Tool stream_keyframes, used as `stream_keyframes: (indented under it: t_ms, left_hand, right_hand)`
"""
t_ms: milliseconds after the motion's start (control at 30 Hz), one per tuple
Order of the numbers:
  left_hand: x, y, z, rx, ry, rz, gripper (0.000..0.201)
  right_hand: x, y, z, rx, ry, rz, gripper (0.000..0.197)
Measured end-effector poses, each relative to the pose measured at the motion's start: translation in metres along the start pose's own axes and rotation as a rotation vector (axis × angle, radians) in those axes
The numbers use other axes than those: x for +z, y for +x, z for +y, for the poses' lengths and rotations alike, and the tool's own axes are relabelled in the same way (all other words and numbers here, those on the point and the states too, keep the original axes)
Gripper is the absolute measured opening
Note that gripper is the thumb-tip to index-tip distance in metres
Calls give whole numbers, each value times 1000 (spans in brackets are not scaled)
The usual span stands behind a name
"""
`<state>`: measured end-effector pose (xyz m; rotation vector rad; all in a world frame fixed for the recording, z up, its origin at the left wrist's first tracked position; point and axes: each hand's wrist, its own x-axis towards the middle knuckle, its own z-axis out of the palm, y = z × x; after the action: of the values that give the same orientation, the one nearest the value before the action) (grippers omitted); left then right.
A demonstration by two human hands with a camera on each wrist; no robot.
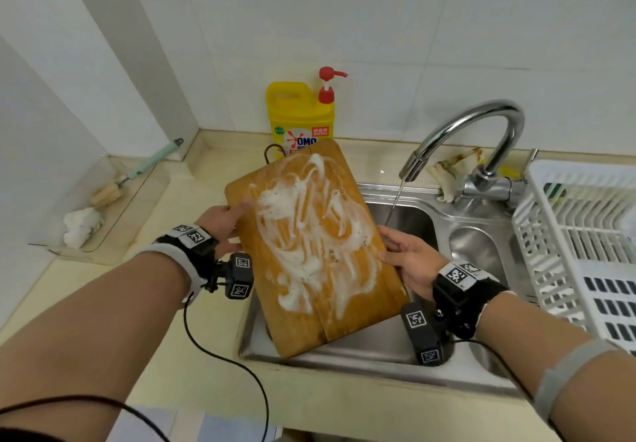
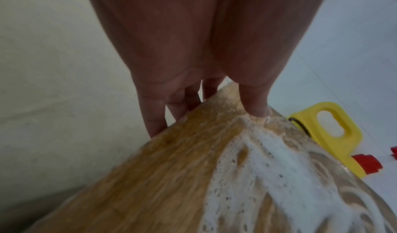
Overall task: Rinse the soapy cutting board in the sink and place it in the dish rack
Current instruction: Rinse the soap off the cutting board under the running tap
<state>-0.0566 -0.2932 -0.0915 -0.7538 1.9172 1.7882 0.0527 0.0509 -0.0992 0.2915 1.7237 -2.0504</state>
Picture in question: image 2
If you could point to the black band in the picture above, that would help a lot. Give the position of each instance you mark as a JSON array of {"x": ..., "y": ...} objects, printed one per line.
[{"x": 300, "y": 126}]

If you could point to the red cap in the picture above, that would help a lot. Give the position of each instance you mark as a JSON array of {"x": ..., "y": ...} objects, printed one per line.
[{"x": 394, "y": 153}]

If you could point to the yellow jug with red cap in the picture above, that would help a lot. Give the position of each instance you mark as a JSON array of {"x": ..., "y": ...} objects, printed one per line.
[{"x": 347, "y": 141}]

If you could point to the person's left hand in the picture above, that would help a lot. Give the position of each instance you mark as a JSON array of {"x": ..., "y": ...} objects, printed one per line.
[{"x": 198, "y": 35}]

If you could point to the wooden cutting board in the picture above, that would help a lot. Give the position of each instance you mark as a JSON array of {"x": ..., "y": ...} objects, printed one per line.
[{"x": 161, "y": 178}]

